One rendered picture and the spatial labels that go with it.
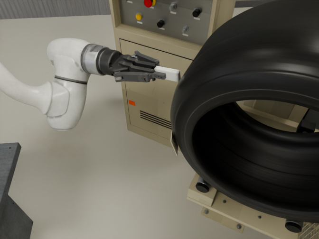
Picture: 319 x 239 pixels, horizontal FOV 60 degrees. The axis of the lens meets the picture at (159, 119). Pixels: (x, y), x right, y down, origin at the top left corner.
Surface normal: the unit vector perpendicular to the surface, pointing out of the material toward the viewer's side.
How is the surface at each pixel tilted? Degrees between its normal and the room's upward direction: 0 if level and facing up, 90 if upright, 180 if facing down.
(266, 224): 0
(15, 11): 90
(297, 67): 43
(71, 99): 60
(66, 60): 53
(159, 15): 90
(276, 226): 0
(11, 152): 0
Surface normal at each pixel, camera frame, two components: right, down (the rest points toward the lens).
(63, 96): 0.45, 0.08
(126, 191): 0.00, -0.65
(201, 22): -0.44, 0.68
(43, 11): 0.09, 0.76
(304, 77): -0.36, -0.04
